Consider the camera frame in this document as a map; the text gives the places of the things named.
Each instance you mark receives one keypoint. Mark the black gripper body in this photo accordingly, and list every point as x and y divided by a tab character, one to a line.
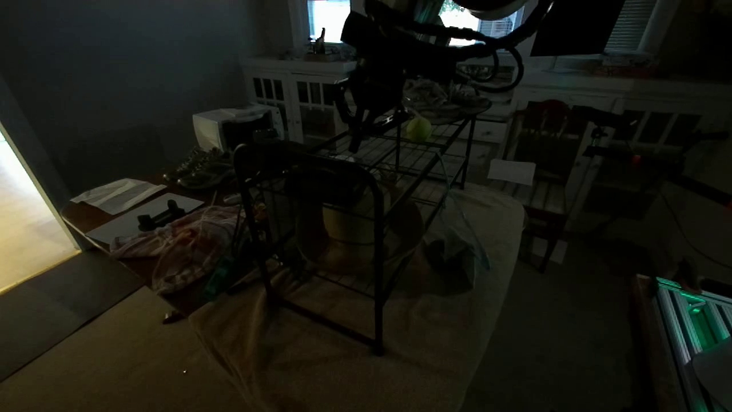
377	71

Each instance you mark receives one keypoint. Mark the white low shelf unit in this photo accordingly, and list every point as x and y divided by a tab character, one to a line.
654	99

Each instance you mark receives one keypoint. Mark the yellow-green ball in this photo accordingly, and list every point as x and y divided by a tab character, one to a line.
419	129

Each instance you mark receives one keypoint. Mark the small dark figurine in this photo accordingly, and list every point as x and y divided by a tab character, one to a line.
319	42

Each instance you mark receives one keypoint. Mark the white glass-door cabinet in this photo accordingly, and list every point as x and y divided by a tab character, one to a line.
305	95

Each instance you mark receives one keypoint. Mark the bright window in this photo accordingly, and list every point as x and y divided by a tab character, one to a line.
327	14

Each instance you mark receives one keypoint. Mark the yellow bowl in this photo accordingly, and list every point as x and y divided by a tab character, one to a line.
344	230

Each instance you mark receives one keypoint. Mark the white paper sheet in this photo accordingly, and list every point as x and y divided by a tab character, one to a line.
510	173

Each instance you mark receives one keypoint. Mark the white box appliance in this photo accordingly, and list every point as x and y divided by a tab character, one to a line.
214	127

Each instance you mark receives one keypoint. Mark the dark green crumpled cloth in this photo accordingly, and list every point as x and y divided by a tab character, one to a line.
453	264

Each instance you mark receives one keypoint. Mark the dark wooden chair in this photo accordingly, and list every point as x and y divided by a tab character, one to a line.
550	208

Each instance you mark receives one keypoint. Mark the dark flat screen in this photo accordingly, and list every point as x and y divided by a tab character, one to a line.
575	27

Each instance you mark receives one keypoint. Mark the clear plastic bag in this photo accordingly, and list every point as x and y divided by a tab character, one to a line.
185	259

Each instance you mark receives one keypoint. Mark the beige table cloth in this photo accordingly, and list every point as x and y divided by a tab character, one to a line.
427	335

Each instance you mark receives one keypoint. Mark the white paper stack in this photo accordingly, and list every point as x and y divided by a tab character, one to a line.
118	195

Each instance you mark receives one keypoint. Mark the green-lit metal device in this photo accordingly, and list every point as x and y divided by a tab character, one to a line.
690	322

